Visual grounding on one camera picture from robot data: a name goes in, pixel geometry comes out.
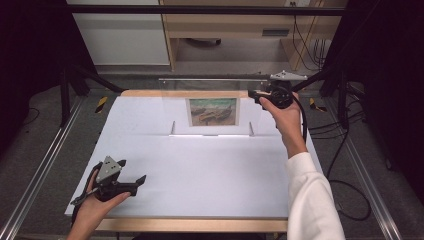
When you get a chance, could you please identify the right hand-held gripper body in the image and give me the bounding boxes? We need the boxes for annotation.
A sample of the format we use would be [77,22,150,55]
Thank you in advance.
[264,69,309,110]

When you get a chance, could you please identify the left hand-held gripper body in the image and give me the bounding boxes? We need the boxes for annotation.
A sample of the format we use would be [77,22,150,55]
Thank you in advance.
[94,155,139,203]

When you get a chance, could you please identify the painting print card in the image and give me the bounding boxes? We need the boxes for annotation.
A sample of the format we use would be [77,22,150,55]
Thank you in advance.
[185,96,241,128]

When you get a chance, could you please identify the clear acrylic picture frame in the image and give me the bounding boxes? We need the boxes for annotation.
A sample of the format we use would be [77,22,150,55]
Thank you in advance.
[157,77,280,139]

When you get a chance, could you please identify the person's right hand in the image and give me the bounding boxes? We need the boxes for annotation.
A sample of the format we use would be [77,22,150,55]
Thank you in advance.
[258,92,305,136]

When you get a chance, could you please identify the person's left hand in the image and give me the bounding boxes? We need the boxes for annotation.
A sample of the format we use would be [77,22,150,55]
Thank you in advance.
[70,169,132,233]

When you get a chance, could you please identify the yellow black floor tape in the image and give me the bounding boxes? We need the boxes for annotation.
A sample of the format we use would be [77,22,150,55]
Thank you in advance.
[308,97,328,113]
[95,96,109,114]

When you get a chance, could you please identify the grey desk label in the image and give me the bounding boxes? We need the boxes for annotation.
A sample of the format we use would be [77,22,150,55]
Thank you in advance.
[261,28,291,38]

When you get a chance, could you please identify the pale blue table mat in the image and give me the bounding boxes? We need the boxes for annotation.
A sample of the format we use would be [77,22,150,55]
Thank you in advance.
[64,95,324,220]

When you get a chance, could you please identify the light wooden desk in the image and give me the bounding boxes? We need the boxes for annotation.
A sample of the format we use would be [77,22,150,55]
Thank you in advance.
[158,0,348,72]

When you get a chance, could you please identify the wooden table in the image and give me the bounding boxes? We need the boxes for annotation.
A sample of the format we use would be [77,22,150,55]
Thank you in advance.
[95,88,298,234]

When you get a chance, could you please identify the black curtain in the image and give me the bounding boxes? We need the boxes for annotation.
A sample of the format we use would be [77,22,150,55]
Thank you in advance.
[319,0,424,203]
[0,0,98,158]

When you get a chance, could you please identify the white cabinet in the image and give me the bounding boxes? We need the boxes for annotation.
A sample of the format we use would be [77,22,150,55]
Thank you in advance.
[65,0,171,67]

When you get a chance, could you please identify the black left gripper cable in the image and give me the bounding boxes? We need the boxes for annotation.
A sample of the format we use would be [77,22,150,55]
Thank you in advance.
[69,161,103,225]

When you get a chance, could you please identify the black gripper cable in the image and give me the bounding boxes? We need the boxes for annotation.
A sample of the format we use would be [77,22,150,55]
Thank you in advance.
[69,161,103,225]
[291,94,309,145]

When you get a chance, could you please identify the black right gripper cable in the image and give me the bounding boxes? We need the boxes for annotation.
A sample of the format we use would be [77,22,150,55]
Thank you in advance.
[291,94,309,145]

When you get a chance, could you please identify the black hanging desk cables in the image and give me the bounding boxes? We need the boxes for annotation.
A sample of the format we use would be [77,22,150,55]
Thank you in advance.
[291,2,332,72]

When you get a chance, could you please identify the black frame leg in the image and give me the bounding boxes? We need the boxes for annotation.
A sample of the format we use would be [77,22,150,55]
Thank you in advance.
[59,64,125,128]
[290,65,350,130]

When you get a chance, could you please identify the aluminium floor rail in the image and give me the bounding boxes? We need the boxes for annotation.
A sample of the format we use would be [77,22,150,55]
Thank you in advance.
[0,95,85,240]
[323,99,404,240]

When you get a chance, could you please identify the black floor cables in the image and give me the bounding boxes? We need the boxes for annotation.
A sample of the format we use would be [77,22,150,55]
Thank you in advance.
[307,99,373,222]

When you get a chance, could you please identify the thin black floor cable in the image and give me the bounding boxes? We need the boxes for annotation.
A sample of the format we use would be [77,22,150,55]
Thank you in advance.
[20,106,41,128]

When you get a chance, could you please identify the black horizontal frame bar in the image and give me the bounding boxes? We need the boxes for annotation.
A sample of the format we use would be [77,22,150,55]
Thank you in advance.
[65,4,347,16]

